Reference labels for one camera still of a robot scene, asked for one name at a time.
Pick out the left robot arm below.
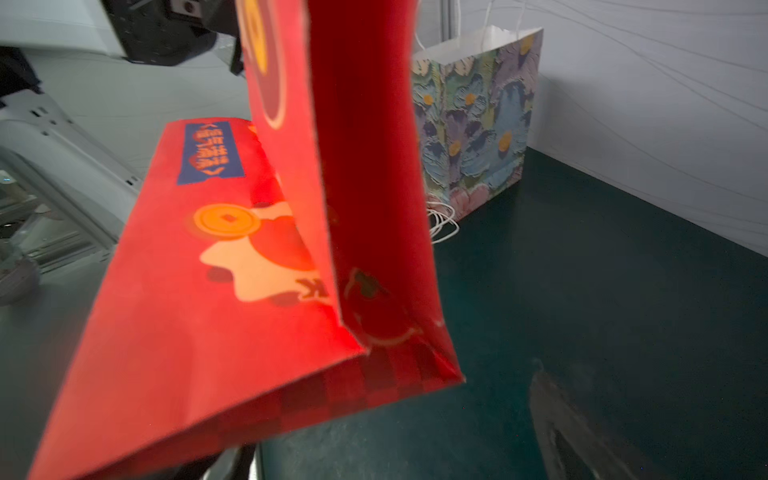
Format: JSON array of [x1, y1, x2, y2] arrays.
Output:
[[1, 1, 247, 246]]

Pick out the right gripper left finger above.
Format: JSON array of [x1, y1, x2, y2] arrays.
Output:
[[203, 444, 258, 480]]

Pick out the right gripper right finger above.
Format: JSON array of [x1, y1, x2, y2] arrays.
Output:
[[529, 364, 642, 479]]

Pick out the floral paper bag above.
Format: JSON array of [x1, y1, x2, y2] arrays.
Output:
[[411, 2, 544, 221]]

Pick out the red paper bag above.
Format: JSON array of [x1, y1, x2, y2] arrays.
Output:
[[29, 1, 463, 479]]

